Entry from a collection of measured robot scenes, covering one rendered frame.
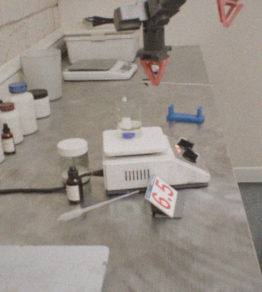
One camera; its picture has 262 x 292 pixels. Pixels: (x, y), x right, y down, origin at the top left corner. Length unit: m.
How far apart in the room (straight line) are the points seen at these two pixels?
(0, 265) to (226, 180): 0.46
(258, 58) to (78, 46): 0.90
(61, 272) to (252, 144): 1.96
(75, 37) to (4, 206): 1.22
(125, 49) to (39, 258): 1.39
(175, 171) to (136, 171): 0.07
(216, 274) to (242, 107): 1.84
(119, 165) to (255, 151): 1.75
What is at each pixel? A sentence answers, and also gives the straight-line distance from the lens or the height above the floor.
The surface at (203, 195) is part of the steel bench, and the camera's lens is 0.89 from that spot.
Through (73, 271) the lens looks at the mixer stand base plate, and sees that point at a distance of 0.69.
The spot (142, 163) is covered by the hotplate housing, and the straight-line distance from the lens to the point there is 0.87.
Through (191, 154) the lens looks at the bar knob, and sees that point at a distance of 0.91.
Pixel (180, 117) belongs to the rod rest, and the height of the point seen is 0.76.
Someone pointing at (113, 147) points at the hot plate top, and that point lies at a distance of 0.88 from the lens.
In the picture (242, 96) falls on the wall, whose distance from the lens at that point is 2.46.
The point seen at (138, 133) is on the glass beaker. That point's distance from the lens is 0.91.
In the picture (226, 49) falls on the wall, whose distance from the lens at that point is 2.39.
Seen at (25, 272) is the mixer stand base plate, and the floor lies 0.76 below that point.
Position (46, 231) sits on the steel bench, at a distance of 0.81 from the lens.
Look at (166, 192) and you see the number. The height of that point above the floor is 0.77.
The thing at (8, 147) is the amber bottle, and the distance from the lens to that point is 1.14.
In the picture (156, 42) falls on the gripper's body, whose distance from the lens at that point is 1.23.
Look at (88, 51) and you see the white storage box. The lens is 2.03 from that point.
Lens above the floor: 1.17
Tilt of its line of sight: 22 degrees down
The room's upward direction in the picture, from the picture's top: 4 degrees counter-clockwise
